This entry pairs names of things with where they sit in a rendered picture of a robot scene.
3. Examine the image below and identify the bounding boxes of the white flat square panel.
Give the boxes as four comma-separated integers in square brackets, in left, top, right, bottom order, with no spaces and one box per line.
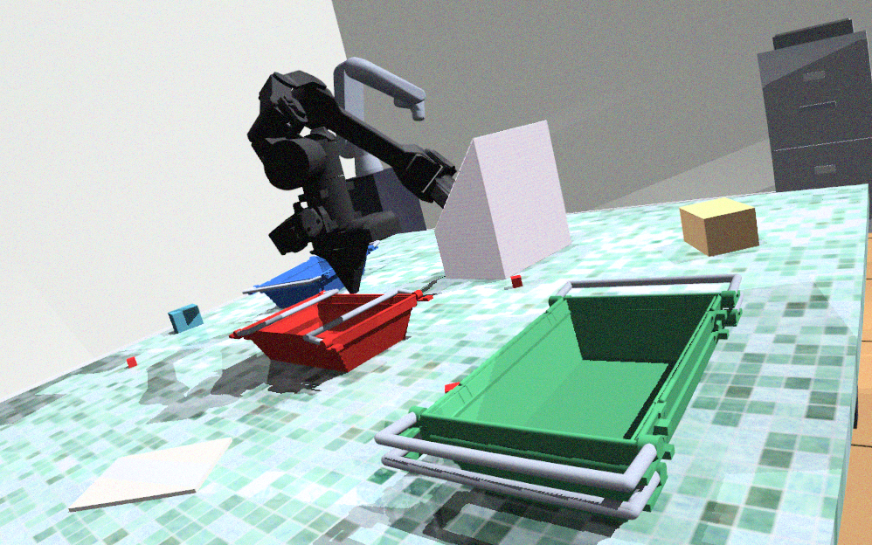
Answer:
[68,438,232,513]

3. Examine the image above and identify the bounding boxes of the red plastic tray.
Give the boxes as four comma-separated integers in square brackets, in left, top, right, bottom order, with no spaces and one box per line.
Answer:
[229,290,433,372]

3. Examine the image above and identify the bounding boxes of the teal rectangular block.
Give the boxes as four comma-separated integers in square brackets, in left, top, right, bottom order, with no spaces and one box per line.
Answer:
[168,304,204,333]

